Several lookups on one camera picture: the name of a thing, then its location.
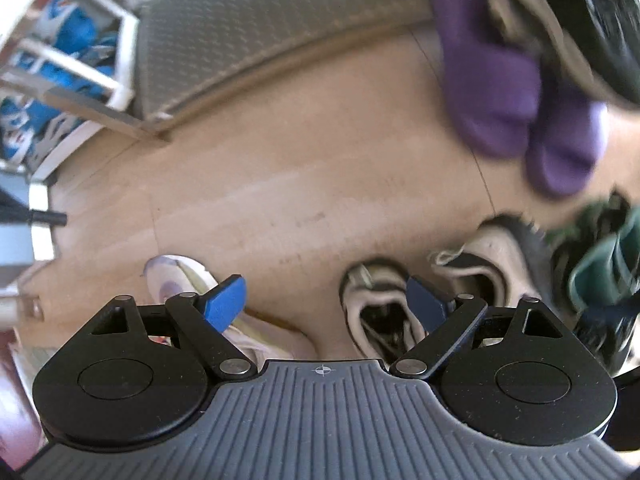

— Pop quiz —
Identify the white pastel sneaker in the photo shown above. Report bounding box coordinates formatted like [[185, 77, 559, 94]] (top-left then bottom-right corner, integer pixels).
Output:
[[144, 255, 311, 361]]

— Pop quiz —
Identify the white black sneaker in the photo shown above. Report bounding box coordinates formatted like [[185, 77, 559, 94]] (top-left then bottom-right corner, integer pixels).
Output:
[[340, 260, 431, 361], [429, 215, 556, 322]]

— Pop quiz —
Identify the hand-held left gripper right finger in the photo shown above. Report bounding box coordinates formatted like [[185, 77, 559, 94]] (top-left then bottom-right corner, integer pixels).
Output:
[[389, 275, 576, 380]]

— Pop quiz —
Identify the purple slipper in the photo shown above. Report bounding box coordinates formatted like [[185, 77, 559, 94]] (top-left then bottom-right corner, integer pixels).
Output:
[[525, 85, 608, 198], [432, 0, 542, 158]]

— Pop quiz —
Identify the green black sneaker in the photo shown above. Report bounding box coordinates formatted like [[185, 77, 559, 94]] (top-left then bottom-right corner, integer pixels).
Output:
[[547, 192, 640, 376]]

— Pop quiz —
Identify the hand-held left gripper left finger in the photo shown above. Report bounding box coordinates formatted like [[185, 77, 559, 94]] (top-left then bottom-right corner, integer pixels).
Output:
[[75, 275, 258, 380]]

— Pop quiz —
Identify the black rod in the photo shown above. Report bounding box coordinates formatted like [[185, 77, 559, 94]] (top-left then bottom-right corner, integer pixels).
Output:
[[0, 190, 68, 229]]

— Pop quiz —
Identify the pile of blue packets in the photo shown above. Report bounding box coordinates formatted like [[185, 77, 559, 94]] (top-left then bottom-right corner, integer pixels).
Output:
[[0, 0, 118, 161]]

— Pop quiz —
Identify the white shelf unit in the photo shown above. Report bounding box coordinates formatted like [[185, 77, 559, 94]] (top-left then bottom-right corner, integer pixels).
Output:
[[0, 0, 142, 181]]

